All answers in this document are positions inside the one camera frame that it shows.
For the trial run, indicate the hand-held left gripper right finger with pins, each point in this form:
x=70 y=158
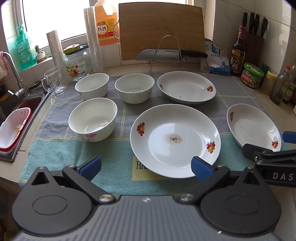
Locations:
x=201 y=169

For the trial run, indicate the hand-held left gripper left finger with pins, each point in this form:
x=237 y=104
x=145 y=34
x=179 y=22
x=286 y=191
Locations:
x=91 y=167

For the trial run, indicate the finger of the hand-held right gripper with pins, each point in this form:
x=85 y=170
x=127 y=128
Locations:
x=290 y=137
x=251 y=150

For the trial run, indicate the white plate fruit print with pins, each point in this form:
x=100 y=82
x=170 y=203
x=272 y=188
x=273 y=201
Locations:
x=252 y=125
x=185 y=87
x=173 y=125

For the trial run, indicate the white bowl pink print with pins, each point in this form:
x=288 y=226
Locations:
x=92 y=115

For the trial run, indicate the white ceramic bowl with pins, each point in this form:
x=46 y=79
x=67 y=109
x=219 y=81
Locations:
x=92 y=85
x=134 y=85

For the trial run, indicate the grey placemat with yellow lines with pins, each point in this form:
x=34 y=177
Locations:
x=57 y=153

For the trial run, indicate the small green-label bottle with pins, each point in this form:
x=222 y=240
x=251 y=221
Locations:
x=289 y=92

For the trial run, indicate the glass bottle with red cap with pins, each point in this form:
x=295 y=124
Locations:
x=278 y=88

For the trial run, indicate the small clear spice jar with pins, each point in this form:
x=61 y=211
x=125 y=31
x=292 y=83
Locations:
x=269 y=83

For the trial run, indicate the green lidded tub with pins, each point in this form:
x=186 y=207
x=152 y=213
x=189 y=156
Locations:
x=251 y=76

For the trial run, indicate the steel sink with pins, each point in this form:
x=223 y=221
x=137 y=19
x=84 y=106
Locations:
x=34 y=102

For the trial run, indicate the white and red drain basket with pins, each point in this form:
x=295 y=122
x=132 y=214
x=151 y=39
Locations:
x=13 y=125

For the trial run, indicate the dark vinegar bottle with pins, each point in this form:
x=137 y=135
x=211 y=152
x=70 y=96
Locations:
x=238 y=62

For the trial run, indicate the clear glass mug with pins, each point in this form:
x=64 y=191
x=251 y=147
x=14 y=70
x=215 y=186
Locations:
x=56 y=81

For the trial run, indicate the white and blue salt bag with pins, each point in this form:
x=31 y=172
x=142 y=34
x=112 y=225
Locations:
x=217 y=62

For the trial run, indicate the dark wooden knife block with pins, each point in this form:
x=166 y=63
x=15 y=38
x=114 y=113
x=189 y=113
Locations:
x=254 y=46

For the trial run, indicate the glass jar with yellow lid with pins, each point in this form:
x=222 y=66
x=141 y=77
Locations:
x=77 y=67

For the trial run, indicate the tall stack of clear cups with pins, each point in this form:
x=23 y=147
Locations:
x=92 y=46

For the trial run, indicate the small potted plant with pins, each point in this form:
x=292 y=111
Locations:
x=41 y=56

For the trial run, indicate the metal faucet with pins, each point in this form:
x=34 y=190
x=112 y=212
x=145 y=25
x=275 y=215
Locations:
x=13 y=69

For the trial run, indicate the pink rag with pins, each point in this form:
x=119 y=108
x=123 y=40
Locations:
x=3 y=67

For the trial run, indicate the green dish soap bottle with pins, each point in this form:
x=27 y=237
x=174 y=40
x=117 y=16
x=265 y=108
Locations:
x=24 y=51

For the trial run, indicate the orange cooking wine bottle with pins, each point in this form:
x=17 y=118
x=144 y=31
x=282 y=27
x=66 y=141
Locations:
x=104 y=30

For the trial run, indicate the bamboo cutting board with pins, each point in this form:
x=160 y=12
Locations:
x=161 y=23

